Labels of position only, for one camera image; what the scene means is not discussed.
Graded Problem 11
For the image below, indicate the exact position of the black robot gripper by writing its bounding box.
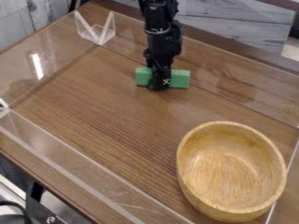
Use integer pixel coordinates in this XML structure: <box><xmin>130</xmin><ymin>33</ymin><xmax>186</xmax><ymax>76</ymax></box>
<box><xmin>145</xmin><ymin>20</ymin><xmax>183</xmax><ymax>91</ymax></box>

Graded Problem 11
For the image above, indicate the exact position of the green rectangular block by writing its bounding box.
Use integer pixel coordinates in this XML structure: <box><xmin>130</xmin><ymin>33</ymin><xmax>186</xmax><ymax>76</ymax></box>
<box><xmin>135</xmin><ymin>67</ymin><xmax>191</xmax><ymax>88</ymax></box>

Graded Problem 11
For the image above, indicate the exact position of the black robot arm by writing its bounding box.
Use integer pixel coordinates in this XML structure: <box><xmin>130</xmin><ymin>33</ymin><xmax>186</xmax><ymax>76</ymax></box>
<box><xmin>138</xmin><ymin>0</ymin><xmax>183</xmax><ymax>90</ymax></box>

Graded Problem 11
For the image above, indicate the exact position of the brown wooden bowl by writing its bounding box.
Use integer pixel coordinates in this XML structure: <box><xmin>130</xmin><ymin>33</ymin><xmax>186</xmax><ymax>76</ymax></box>
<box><xmin>177</xmin><ymin>121</ymin><xmax>287</xmax><ymax>222</ymax></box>

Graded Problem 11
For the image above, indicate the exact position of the black metal table leg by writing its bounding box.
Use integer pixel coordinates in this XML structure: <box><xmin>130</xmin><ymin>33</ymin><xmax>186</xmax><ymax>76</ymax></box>
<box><xmin>26</xmin><ymin>182</ymin><xmax>44</xmax><ymax>214</ymax></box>

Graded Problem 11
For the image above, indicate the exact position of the clear acrylic corner bracket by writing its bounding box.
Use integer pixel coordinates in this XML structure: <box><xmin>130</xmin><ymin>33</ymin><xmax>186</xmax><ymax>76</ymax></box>
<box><xmin>74</xmin><ymin>10</ymin><xmax>117</xmax><ymax>46</ymax></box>

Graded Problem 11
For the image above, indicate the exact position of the black cable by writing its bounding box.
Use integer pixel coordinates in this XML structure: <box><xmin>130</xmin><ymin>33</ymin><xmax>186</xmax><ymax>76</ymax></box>
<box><xmin>0</xmin><ymin>200</ymin><xmax>34</xmax><ymax>224</ymax></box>

